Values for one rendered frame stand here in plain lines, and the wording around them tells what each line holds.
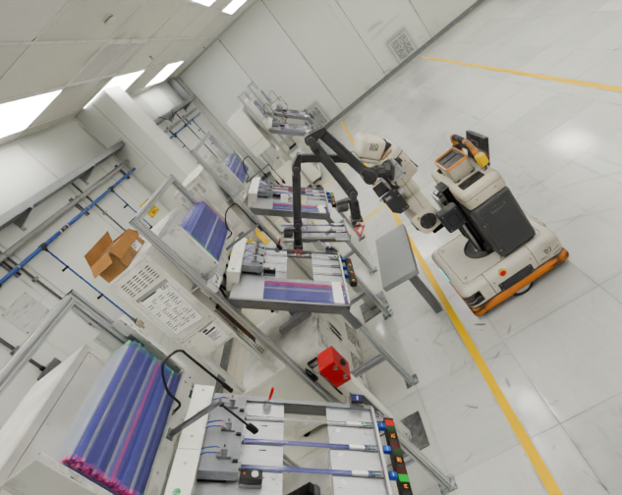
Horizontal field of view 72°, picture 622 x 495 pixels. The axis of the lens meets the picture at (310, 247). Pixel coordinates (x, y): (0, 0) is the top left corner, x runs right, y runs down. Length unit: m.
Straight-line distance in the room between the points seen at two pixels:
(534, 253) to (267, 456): 1.93
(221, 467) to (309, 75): 9.25
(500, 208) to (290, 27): 8.08
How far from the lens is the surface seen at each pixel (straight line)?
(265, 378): 2.88
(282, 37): 10.17
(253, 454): 1.75
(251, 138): 7.27
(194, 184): 3.80
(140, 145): 5.88
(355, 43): 10.26
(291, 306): 2.52
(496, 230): 2.74
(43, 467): 1.37
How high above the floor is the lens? 2.04
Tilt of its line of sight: 22 degrees down
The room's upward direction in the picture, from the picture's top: 42 degrees counter-clockwise
